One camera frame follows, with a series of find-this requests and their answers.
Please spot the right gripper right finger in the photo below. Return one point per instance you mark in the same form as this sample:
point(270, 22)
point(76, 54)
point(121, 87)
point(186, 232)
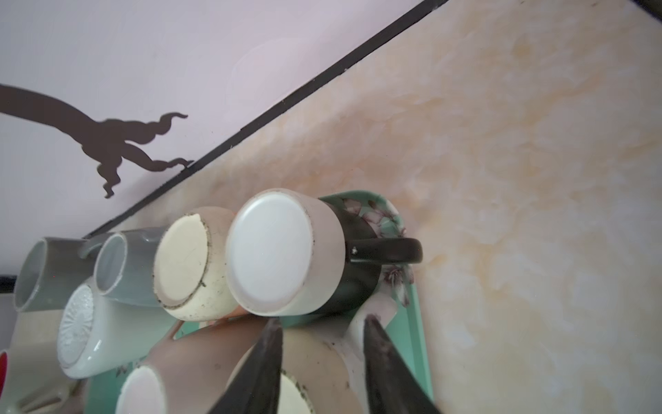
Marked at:
point(391, 387)

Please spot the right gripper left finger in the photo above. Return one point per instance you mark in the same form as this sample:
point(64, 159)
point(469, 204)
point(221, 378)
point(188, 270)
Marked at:
point(256, 386)

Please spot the pale pink mug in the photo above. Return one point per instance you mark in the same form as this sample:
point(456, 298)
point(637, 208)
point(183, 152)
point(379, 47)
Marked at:
point(189, 374)

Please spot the cream beige mug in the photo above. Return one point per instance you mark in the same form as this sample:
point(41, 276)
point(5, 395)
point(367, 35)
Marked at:
point(323, 366)

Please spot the white mug red inside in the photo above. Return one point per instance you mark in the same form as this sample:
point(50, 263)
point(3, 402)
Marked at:
point(32, 380)

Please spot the cream and peach mug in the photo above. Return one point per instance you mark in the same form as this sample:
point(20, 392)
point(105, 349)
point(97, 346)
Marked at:
point(190, 276)

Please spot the white and black mug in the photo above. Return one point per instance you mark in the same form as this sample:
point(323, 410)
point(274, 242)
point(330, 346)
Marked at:
point(289, 254)

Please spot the white ribbed base mug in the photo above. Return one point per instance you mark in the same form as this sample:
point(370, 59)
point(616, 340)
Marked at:
point(98, 334)

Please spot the light grey mug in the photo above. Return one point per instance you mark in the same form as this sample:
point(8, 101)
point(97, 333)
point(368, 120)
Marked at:
point(124, 266)

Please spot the dark grey mug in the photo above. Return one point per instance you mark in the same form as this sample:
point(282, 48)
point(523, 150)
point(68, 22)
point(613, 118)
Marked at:
point(53, 270)

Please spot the green floral serving tray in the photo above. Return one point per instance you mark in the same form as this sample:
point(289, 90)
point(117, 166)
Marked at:
point(405, 330)

